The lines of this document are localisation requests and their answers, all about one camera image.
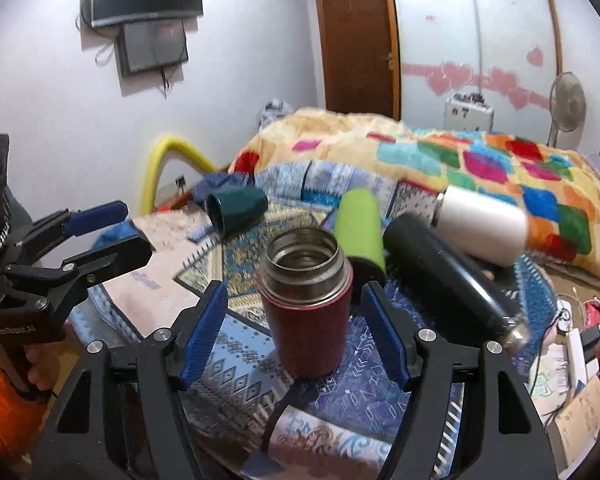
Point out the sliding wardrobe with hearts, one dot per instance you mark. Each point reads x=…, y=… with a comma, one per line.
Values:
x=505, y=50

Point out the blue patterned cloth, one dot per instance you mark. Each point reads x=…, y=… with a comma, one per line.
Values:
x=469, y=415

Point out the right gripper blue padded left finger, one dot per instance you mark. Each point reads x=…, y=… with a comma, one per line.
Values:
x=198, y=328

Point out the standing electric fan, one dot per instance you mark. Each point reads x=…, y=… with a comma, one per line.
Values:
x=567, y=106

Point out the colourful patchwork blanket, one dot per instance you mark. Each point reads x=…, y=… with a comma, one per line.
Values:
x=558, y=188

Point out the brown wooden door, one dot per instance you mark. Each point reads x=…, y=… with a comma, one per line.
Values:
x=360, y=56

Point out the lime green cup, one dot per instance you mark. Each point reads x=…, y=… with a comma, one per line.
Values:
x=358, y=232

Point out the white bedside appliance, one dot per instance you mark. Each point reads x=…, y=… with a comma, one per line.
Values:
x=467, y=112

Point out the red steel thermos cup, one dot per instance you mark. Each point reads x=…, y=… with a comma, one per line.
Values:
x=305, y=283

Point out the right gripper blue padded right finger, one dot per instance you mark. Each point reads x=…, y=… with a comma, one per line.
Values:
x=393, y=333

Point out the black thermos bottle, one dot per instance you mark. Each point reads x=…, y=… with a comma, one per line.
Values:
x=455, y=295

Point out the yellow foam tube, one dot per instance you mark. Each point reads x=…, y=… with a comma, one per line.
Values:
x=165, y=149

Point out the white thermos bottle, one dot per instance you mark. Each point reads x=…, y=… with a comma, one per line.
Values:
x=482, y=226

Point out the grey clothes pile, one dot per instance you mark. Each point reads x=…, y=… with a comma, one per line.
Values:
x=274, y=110

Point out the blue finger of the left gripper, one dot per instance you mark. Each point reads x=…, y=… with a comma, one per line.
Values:
x=96, y=218

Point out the dark green cup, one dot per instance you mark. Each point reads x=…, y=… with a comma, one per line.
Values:
x=233, y=209

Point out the small wall monitor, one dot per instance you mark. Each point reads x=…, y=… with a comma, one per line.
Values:
x=153, y=45

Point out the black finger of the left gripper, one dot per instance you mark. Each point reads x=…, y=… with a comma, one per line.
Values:
x=107, y=262

